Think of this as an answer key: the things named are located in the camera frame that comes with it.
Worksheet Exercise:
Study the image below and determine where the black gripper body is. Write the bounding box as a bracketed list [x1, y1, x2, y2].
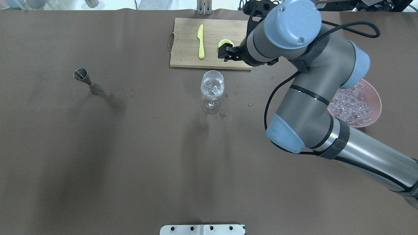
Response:
[237, 38, 278, 67]

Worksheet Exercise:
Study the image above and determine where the steel double jigger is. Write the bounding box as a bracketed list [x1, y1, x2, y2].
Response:
[73, 68, 103, 95]

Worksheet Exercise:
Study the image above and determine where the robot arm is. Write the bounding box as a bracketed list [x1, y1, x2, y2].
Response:
[218, 0, 418, 208]

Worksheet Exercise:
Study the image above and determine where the clear wine glass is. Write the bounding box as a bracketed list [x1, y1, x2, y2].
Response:
[200, 70, 225, 114]

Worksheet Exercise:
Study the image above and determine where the pile of ice cubes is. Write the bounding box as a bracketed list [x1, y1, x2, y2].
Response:
[327, 81, 372, 127]

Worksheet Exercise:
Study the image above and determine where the yellow lemon slice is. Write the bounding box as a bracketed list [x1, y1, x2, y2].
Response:
[218, 39, 234, 48]

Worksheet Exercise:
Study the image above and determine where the yellow plastic knife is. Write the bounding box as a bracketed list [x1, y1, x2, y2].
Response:
[197, 24, 205, 60]

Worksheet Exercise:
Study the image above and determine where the wooden cutting board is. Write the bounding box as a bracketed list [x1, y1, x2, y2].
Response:
[170, 18, 252, 71]

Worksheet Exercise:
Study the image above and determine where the pink bowl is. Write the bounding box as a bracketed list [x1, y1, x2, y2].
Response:
[327, 79, 382, 129]

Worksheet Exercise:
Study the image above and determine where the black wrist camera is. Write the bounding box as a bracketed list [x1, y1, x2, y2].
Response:
[239, 0, 282, 35]

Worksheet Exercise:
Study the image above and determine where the aluminium frame post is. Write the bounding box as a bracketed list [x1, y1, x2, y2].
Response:
[196, 0, 213, 15]

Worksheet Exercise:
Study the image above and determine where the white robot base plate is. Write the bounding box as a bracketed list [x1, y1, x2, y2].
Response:
[159, 224, 247, 235]

